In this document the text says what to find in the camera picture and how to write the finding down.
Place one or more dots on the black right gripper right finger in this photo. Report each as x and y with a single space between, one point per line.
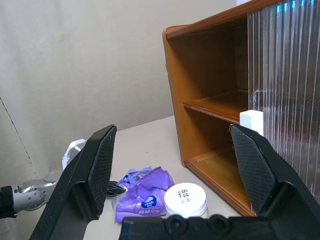
265 170

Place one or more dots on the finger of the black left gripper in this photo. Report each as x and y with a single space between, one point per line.
116 190

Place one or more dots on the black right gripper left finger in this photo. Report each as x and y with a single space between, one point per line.
75 180

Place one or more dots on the purple tissue pack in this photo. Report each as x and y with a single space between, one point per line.
147 185

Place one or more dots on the clear jar white lid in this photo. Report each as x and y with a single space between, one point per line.
185 197

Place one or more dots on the ribbed clear sliding door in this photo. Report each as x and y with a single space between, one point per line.
282 75

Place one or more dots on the brown wooden cabinet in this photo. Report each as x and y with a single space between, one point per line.
207 62

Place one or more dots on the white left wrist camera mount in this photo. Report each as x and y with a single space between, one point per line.
71 152

